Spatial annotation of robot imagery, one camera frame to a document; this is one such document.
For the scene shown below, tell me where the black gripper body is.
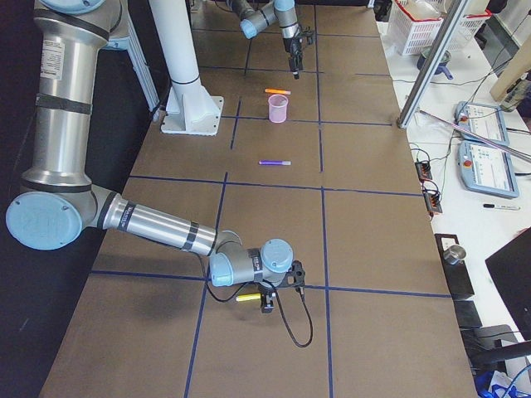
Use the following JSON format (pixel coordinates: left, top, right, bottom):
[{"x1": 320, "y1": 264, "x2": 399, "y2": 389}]
[
  {"x1": 283, "y1": 36, "x2": 303, "y2": 58},
  {"x1": 256, "y1": 281, "x2": 278, "y2": 295}
]

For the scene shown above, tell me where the yellow highlighter pen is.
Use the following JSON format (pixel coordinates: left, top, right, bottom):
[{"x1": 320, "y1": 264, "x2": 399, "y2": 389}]
[{"x1": 236, "y1": 293, "x2": 261, "y2": 303}]

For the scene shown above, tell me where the orange highlighter pen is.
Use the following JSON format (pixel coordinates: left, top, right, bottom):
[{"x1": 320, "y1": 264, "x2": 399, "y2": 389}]
[{"x1": 264, "y1": 88, "x2": 291, "y2": 95}]

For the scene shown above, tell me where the purple highlighter pen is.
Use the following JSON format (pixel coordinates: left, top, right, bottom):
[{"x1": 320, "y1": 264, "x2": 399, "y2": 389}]
[{"x1": 258, "y1": 159, "x2": 292, "y2": 167}]

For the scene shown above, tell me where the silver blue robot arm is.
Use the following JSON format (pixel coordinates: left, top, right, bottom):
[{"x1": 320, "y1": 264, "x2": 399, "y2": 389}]
[
  {"x1": 226, "y1": 0, "x2": 304, "y2": 80},
  {"x1": 6, "y1": 1, "x2": 304, "y2": 312}
]

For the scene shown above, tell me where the pink mesh pen holder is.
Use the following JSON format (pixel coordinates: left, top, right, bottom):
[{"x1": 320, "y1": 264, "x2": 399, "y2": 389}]
[{"x1": 268, "y1": 94, "x2": 289, "y2": 124}]

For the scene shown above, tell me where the black marker pen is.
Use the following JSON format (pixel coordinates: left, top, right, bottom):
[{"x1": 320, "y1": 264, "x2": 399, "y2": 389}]
[{"x1": 482, "y1": 203, "x2": 521, "y2": 211}]

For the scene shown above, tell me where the white plastic basket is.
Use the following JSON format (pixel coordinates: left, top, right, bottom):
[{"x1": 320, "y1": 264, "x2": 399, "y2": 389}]
[{"x1": 387, "y1": 1, "x2": 492, "y2": 56}]

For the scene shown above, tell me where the blue pot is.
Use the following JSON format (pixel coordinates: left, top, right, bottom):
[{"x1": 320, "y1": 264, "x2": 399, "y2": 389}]
[{"x1": 417, "y1": 46, "x2": 454, "y2": 79}]

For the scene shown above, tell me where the orange black connector board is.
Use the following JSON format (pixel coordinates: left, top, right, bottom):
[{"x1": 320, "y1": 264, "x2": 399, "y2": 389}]
[{"x1": 415, "y1": 161, "x2": 432, "y2": 181}]

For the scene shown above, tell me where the black box under cup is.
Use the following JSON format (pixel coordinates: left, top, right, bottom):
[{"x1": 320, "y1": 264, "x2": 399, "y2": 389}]
[{"x1": 435, "y1": 234, "x2": 475, "y2": 300}]

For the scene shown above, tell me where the small metal cup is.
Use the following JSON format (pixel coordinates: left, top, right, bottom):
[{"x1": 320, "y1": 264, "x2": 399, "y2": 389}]
[{"x1": 442, "y1": 245, "x2": 466, "y2": 265}]

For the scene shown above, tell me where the far teach pendant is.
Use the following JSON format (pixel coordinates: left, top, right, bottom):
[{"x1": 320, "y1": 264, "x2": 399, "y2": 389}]
[{"x1": 455, "y1": 101, "x2": 509, "y2": 146}]

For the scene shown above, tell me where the teach pendant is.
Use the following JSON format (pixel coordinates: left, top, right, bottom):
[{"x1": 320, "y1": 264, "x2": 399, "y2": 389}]
[
  {"x1": 455, "y1": 101, "x2": 509, "y2": 146},
  {"x1": 458, "y1": 140, "x2": 519, "y2": 199}
]

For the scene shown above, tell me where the near teach pendant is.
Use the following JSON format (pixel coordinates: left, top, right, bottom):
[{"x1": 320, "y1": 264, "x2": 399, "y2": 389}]
[{"x1": 458, "y1": 140, "x2": 519, "y2": 199}]

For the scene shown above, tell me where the black monitor corner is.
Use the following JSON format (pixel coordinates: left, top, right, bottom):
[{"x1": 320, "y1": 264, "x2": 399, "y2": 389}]
[{"x1": 485, "y1": 235, "x2": 530, "y2": 340}]

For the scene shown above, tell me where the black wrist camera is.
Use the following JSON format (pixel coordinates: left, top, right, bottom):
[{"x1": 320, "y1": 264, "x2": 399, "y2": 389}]
[
  {"x1": 299, "y1": 25, "x2": 314, "y2": 46},
  {"x1": 285, "y1": 260, "x2": 305, "y2": 289}
]

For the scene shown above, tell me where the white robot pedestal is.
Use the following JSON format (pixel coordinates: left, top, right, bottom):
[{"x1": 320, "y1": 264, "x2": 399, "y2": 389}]
[{"x1": 149, "y1": 0, "x2": 224, "y2": 136}]

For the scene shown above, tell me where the aluminium frame post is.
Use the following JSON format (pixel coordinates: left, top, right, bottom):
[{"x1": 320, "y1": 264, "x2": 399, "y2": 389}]
[{"x1": 397, "y1": 0, "x2": 470, "y2": 129}]

